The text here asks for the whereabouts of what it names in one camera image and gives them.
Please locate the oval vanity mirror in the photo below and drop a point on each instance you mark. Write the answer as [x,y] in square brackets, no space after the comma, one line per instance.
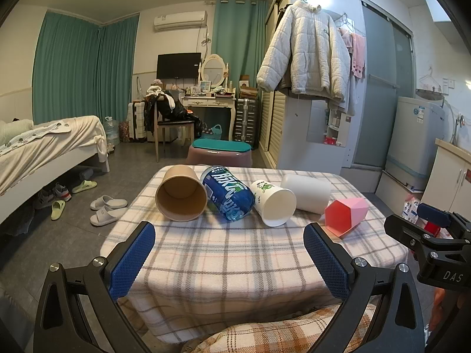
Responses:
[214,70]

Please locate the purple stool with teal top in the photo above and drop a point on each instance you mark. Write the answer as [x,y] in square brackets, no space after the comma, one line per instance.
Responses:
[220,152]

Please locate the patterned gift bag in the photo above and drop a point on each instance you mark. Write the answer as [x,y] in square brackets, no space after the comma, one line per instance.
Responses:
[124,131]

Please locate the green slipper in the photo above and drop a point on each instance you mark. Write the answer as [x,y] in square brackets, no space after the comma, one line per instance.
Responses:
[57,211]
[84,186]

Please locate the white dressing table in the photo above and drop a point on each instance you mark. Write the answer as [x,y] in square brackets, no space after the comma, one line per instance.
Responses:
[208,103]

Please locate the cardboard box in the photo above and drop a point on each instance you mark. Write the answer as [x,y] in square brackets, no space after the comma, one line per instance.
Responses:
[248,88]

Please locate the plaid covered table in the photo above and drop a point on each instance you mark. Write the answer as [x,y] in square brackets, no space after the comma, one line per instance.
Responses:
[228,257]

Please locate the red container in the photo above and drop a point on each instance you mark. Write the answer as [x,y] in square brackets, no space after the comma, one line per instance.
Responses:
[433,230]

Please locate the teal curtain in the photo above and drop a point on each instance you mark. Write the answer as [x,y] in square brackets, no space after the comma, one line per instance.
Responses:
[117,66]
[239,40]
[64,70]

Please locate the large water jug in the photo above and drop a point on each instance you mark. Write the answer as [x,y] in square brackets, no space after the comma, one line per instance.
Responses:
[111,130]

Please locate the picture frame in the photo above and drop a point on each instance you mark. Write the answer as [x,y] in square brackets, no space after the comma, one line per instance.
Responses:
[205,86]

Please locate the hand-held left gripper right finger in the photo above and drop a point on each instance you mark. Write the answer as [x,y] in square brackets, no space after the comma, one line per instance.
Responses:
[327,264]

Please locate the brown paper cup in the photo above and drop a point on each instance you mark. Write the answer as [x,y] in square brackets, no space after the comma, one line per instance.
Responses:
[180,195]

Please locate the pink hexagonal cup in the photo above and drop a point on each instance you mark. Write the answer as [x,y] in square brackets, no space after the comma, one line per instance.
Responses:
[340,217]

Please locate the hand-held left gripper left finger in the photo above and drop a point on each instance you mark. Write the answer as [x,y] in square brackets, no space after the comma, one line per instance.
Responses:
[132,261]

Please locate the white washing machine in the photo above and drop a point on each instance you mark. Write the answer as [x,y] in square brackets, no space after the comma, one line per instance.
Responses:
[415,139]

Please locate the bed with beige sheet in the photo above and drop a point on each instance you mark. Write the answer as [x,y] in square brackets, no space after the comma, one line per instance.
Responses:
[48,150]

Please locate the orange plaid blanket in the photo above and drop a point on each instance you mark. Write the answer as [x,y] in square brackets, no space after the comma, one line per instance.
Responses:
[279,332]

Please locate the wooden chair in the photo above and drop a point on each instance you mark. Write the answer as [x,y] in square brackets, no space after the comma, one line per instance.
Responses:
[174,125]

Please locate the teal plastic basket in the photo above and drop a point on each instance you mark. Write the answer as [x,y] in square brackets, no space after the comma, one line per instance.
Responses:
[212,132]

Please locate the frosted glass door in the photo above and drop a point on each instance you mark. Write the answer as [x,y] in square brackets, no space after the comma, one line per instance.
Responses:
[379,92]

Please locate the white printed packet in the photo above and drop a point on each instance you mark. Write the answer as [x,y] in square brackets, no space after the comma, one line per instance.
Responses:
[411,207]

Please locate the pile of clothes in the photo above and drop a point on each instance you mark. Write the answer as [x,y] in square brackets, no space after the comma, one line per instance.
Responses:
[165,104]

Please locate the white slipper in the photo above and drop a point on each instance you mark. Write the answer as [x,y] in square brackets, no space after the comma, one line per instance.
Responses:
[106,217]
[108,202]

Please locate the white green print paper cup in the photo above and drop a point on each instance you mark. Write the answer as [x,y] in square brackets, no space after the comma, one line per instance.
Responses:
[274,204]

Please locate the light green pillow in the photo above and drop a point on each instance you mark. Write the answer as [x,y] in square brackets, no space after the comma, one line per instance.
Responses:
[13,128]

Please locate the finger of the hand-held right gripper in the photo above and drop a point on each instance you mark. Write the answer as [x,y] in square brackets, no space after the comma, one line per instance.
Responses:
[404,230]
[434,215]

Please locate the grey sneakers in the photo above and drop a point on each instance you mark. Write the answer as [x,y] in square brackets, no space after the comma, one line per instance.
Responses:
[55,195]

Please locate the person's right hand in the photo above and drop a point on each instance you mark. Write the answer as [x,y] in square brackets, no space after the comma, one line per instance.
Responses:
[439,303]

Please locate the plain white cup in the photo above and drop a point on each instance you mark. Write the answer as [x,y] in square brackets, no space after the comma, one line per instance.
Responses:
[307,191]

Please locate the white cabinet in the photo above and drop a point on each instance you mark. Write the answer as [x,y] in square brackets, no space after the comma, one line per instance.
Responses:
[447,176]

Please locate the white air conditioner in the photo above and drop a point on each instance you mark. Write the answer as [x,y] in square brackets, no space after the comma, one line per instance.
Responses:
[180,20]

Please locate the white suitcase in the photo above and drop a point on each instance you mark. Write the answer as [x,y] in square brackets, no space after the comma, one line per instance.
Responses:
[137,119]

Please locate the white puffer jacket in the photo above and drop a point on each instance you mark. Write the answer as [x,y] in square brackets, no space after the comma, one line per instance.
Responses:
[305,51]

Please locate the black television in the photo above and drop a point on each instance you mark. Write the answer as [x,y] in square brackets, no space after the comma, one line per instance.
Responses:
[178,66]

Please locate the white wardrobe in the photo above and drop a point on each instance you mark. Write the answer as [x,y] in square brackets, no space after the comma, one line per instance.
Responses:
[274,128]

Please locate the dark grey suitcase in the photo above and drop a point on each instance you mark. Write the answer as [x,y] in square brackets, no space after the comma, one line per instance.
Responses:
[245,121]

